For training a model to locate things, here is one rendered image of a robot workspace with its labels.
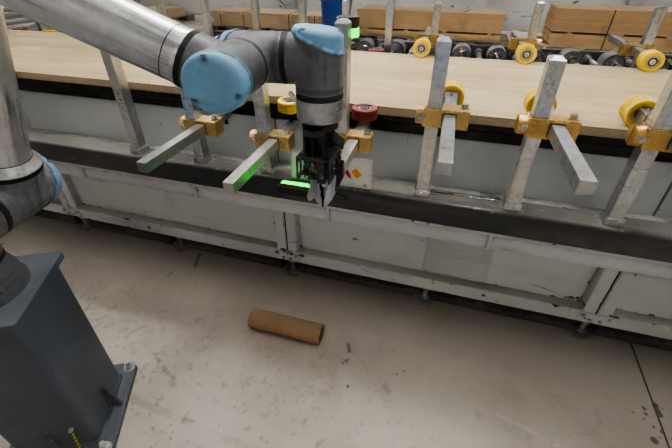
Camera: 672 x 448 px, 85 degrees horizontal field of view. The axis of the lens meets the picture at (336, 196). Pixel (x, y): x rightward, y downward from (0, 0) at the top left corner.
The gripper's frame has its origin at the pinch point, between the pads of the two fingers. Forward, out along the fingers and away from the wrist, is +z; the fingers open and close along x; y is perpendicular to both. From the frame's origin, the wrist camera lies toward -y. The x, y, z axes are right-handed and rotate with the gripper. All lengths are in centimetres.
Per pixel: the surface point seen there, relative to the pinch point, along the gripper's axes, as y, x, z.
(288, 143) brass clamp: -27.3, -20.5, -0.1
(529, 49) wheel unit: -117, 54, -17
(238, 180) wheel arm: -2.7, -23.6, 0.2
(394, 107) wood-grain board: -45.7, 8.2, -8.5
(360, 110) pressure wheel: -38.2, -1.0, -9.0
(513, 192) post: -29, 45, 6
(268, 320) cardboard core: -20, -31, 75
